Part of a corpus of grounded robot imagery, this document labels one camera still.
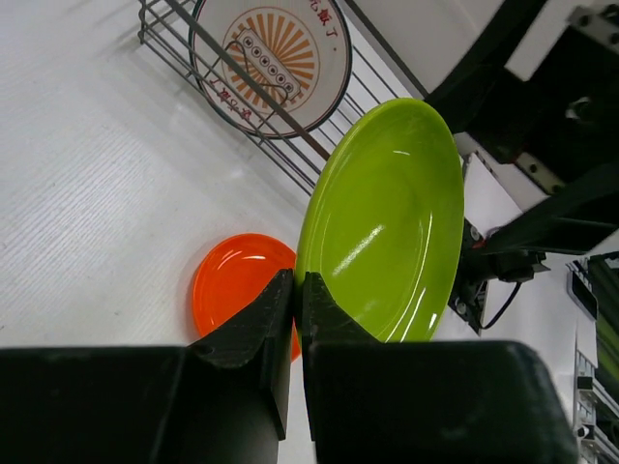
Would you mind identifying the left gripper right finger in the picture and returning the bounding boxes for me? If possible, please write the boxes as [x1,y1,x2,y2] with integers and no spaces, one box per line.
[299,273,578,463]

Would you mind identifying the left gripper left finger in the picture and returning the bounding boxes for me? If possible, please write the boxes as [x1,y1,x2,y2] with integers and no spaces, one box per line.
[1,270,294,463]

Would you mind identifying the lime green plate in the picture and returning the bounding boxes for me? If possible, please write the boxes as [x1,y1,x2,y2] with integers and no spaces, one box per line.
[295,98,464,343]

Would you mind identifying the orange sunburst white plate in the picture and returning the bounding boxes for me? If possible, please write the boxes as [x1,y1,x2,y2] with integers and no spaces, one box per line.
[188,0,352,138]

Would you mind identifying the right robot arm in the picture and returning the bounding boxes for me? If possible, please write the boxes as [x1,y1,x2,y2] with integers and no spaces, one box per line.
[427,1,618,255]

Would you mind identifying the black wire dish rack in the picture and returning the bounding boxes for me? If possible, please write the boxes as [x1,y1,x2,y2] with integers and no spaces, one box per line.
[138,1,424,192]

